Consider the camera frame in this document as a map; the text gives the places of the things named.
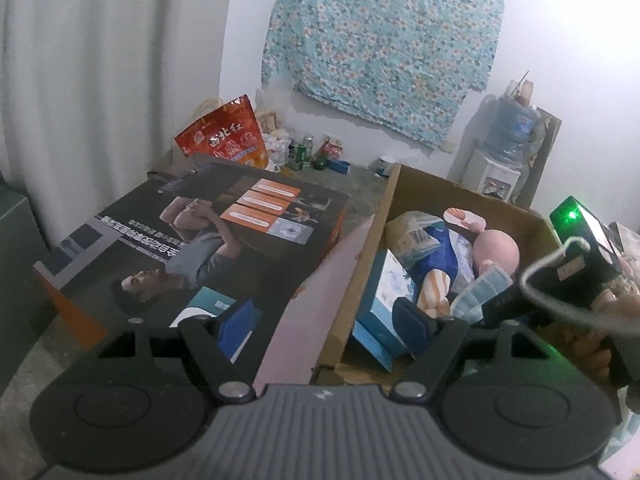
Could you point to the green round object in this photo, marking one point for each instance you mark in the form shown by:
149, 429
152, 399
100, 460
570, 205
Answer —
319, 165

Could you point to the orange striped towel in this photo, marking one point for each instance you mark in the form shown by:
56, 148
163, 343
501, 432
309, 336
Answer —
432, 290

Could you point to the blue tissue box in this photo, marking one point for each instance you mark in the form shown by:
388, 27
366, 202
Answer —
385, 290

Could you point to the beige food packet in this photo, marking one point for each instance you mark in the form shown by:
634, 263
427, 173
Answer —
268, 122

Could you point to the red packet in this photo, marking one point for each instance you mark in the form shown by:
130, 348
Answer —
331, 150

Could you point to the light blue towel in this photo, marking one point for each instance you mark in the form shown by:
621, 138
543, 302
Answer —
475, 292

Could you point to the white plastic bag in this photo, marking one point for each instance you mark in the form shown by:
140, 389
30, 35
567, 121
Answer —
276, 152

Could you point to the glass jar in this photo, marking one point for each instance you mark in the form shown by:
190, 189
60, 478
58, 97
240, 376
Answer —
309, 144

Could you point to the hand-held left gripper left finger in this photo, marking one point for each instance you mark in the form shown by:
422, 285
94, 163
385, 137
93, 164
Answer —
240, 327

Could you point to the white curtain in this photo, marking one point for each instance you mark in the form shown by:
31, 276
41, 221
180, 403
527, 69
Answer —
100, 85

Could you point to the pink plush toy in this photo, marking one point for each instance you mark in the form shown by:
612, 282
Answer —
497, 252

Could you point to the white water dispenser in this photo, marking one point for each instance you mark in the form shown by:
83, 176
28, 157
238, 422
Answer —
480, 175

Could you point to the blue water bottle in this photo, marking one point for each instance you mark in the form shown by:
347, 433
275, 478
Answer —
510, 127

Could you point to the blue floral wall cloth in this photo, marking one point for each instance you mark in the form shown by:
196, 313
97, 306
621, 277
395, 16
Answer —
380, 45

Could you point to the red printed bag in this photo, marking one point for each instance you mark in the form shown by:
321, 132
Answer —
225, 140

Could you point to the grey cabinet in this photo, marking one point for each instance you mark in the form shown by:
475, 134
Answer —
20, 260

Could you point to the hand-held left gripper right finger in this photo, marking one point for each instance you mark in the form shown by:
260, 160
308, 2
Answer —
415, 325

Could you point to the brown cardboard box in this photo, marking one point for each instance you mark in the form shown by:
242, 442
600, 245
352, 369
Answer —
372, 260

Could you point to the clear plastic package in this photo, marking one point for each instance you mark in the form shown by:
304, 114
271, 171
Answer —
410, 235

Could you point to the green can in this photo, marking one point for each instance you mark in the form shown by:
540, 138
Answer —
299, 156

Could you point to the wooden board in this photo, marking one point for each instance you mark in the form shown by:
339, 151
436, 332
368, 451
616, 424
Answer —
547, 160

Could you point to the large dark printed carton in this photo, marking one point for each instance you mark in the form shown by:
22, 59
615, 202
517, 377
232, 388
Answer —
200, 260

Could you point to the small blue box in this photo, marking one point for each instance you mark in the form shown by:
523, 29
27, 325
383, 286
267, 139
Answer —
339, 166

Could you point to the person's right hand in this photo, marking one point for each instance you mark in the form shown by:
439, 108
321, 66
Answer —
615, 297

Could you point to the blue and white pack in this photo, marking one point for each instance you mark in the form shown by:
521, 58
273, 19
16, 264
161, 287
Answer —
447, 255

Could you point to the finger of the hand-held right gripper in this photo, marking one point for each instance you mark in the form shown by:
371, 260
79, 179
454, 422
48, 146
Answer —
510, 306

